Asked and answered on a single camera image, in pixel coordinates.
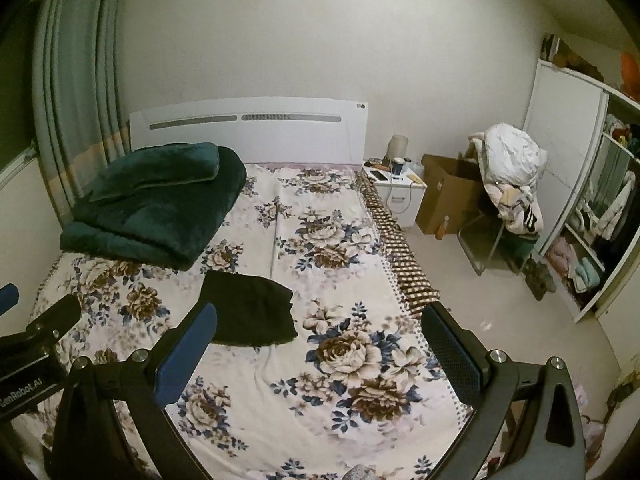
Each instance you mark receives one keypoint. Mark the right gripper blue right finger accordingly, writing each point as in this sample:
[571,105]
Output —
[547,441]

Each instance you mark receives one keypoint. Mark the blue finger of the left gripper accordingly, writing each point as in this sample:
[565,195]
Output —
[9,296]

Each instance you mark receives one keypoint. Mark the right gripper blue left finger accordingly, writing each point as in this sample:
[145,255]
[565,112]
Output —
[89,442]

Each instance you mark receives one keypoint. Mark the black striped sweater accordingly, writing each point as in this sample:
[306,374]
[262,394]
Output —
[251,311]

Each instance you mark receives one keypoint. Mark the chair with clothes pile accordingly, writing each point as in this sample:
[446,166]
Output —
[508,219]

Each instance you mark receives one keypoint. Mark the grey slippers on floor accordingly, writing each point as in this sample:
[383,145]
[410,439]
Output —
[538,278]

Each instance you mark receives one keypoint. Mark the floral bed cover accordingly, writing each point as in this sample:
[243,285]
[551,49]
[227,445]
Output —
[358,385]

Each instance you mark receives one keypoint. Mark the dark green folded blanket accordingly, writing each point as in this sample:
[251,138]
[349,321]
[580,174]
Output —
[158,205]

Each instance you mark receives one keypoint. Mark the grey-green curtain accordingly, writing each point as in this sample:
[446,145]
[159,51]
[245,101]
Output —
[79,120]

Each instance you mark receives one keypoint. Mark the white wardrobe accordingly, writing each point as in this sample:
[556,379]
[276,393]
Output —
[589,193]

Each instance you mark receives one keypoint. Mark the brown cardboard box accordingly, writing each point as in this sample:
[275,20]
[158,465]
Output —
[453,189]

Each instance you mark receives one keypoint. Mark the white nightstand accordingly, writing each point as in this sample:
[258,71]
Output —
[399,187]

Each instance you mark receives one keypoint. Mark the white headboard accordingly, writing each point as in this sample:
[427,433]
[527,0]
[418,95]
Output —
[266,130]

